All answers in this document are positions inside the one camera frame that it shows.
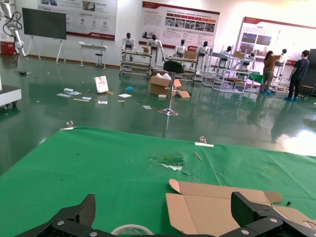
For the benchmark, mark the open brown cardboard box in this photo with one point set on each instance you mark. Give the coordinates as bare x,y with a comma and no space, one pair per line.
205,209

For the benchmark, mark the red-framed wall poster board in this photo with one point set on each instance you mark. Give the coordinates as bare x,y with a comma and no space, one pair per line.
177,27
261,37

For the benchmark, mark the blue shoe cover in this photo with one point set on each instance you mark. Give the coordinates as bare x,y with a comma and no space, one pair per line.
129,88

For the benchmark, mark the white wall poster board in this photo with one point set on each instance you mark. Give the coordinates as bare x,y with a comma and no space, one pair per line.
91,19

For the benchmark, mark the clear tape patch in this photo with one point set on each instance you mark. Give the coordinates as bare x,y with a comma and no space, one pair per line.
170,160

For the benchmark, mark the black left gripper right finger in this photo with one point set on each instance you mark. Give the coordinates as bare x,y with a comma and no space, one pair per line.
249,212

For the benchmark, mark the white machine base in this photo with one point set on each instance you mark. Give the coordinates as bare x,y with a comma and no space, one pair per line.
8,95

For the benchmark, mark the small black stool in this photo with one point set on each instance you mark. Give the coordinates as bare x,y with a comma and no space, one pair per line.
99,55

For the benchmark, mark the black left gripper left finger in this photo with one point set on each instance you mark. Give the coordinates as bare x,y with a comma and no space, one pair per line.
74,219

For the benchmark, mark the flat cardboard piece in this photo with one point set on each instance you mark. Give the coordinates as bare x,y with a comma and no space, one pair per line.
184,94

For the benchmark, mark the green table cloth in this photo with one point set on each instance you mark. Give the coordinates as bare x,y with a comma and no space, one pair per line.
86,168

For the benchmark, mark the white table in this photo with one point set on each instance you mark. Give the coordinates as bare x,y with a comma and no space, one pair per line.
92,47

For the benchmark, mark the clear tape roll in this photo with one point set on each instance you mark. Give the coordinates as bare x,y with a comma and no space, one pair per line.
130,229

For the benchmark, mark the person in dark shirt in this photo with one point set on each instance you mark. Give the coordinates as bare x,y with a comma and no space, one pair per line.
300,71

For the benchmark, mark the red cabinet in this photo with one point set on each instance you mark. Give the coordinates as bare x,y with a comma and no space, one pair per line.
6,48

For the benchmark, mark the silver binder clip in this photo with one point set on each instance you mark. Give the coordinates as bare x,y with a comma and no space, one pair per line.
67,125
203,143

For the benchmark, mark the white humanoid robot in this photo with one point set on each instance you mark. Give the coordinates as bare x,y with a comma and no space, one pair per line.
203,50
181,49
249,60
154,44
128,43
229,49
284,55

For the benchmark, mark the long wooden stick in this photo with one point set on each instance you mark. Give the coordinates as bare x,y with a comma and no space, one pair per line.
198,156

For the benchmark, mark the white and red paper bag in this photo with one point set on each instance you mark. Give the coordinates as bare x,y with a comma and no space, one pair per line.
101,85

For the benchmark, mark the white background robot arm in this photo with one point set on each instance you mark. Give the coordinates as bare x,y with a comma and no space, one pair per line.
17,42

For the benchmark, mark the metal frame rack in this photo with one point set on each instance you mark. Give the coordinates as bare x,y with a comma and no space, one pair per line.
182,60
135,63
227,76

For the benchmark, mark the black screen on stand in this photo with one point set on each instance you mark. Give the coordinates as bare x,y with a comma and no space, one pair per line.
44,23

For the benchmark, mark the black bar stool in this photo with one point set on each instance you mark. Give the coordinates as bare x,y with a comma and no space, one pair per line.
174,66

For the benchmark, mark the black panel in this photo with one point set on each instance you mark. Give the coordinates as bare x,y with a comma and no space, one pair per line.
310,69

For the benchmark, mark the green cloth on rack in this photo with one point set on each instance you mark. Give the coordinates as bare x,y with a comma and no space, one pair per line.
256,77

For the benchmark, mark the person in brown shirt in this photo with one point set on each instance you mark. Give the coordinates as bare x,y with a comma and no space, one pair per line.
269,64

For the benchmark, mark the open cardboard box on floor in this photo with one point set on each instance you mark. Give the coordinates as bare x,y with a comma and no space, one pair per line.
159,86

